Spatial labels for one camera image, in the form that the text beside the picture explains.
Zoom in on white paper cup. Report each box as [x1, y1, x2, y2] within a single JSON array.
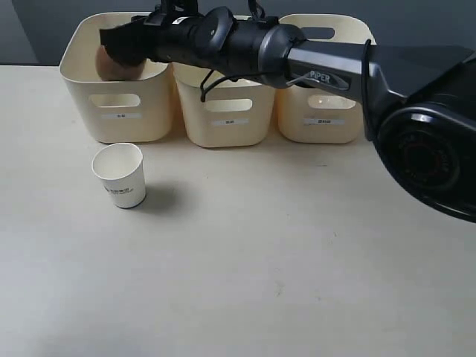
[[91, 143, 147, 209]]

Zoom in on brown wooden cup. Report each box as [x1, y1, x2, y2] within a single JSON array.
[[95, 45, 146, 81]]

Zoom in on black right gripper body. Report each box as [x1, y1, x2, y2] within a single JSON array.
[[148, 7, 237, 69]]

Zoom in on cream plastic bin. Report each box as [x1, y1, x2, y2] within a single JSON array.
[[59, 12, 177, 144], [173, 63, 275, 148], [274, 13, 375, 144]]

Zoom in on right cream plastic bin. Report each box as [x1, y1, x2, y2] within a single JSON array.
[[274, 13, 375, 144]]

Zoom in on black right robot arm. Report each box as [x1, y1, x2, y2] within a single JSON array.
[[99, 1, 475, 222]]

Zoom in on left cream plastic bin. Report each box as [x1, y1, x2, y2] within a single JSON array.
[[59, 12, 177, 144]]

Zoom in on middle cream plastic bin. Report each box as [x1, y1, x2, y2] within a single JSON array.
[[173, 63, 275, 148]]

